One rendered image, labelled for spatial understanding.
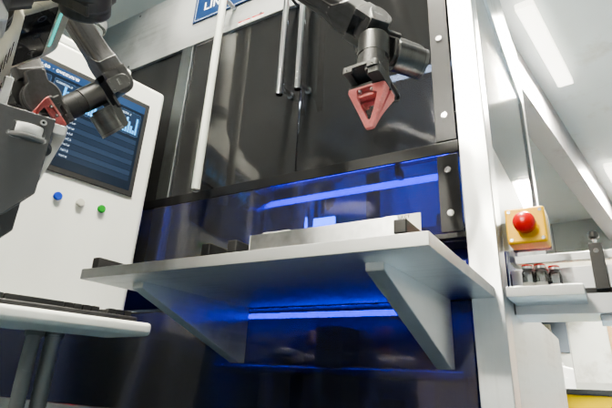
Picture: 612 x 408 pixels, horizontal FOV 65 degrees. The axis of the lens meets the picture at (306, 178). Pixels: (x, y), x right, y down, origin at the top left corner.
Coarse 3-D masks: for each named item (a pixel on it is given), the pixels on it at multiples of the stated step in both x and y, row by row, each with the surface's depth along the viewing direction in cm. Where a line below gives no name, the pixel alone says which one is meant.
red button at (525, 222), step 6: (516, 216) 92; (522, 216) 91; (528, 216) 91; (516, 222) 91; (522, 222) 91; (528, 222) 90; (534, 222) 90; (516, 228) 91; (522, 228) 91; (528, 228) 90; (534, 228) 91
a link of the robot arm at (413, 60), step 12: (372, 12) 89; (384, 12) 91; (372, 24) 88; (384, 24) 88; (396, 36) 90; (408, 48) 86; (420, 48) 87; (396, 60) 86; (408, 60) 86; (420, 60) 86; (396, 72) 88; (408, 72) 88; (420, 72) 88
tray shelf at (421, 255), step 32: (224, 256) 78; (256, 256) 74; (288, 256) 71; (320, 256) 69; (352, 256) 68; (384, 256) 67; (416, 256) 66; (448, 256) 68; (128, 288) 102; (192, 288) 99; (224, 288) 97; (256, 288) 95; (288, 288) 93; (320, 288) 92; (352, 288) 90; (448, 288) 86; (480, 288) 84
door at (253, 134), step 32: (256, 32) 160; (288, 32) 152; (224, 64) 163; (256, 64) 154; (288, 64) 147; (192, 96) 166; (224, 96) 157; (256, 96) 149; (192, 128) 159; (224, 128) 151; (256, 128) 144; (288, 128) 137; (192, 160) 154; (224, 160) 146; (256, 160) 139; (288, 160) 133
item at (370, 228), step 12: (396, 216) 68; (312, 228) 74; (324, 228) 73; (336, 228) 72; (348, 228) 71; (360, 228) 70; (372, 228) 69; (384, 228) 68; (252, 240) 80; (264, 240) 79; (276, 240) 77; (288, 240) 76; (300, 240) 75; (312, 240) 74; (324, 240) 72
